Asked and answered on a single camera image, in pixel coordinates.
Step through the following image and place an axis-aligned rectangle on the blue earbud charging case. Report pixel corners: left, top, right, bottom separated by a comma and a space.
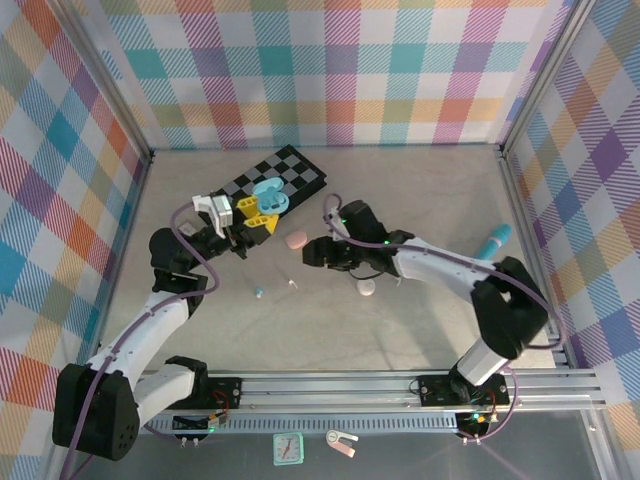
251, 177, 292, 217

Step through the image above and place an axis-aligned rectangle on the black grey chessboard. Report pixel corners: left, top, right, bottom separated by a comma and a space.
193, 144, 329, 251

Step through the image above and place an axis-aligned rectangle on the small controller board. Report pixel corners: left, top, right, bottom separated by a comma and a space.
455, 410, 502, 446
171, 410, 232, 447

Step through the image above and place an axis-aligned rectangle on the white pink hand tool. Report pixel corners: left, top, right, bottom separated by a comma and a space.
325, 430, 360, 459

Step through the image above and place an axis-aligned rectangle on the teal square clock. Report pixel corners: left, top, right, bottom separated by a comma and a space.
272, 431, 305, 468

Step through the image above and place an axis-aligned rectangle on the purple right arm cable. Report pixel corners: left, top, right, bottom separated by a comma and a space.
322, 193, 566, 444

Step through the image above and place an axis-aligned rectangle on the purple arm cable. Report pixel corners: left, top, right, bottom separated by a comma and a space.
322, 193, 566, 444
59, 207, 222, 480

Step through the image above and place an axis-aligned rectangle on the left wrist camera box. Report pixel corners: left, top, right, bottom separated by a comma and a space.
192, 192, 236, 239

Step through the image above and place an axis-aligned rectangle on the aluminium side rail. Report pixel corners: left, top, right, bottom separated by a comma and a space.
91, 158, 154, 372
497, 147, 571, 369

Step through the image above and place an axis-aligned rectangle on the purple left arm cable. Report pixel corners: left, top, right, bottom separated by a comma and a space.
59, 207, 222, 480

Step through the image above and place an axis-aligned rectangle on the blue electric toothbrush handle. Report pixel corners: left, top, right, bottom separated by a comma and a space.
474, 223, 513, 261

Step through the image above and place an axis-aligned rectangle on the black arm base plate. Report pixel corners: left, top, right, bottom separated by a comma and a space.
416, 372, 512, 408
151, 375, 245, 412

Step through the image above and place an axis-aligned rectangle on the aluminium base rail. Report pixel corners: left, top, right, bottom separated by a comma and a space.
53, 368, 612, 416

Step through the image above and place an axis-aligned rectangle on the aluminium corner post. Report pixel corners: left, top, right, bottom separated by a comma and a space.
497, 0, 599, 159
62, 0, 155, 166

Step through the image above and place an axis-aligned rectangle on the slotted grey cable duct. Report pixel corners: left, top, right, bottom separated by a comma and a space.
78, 417, 461, 435

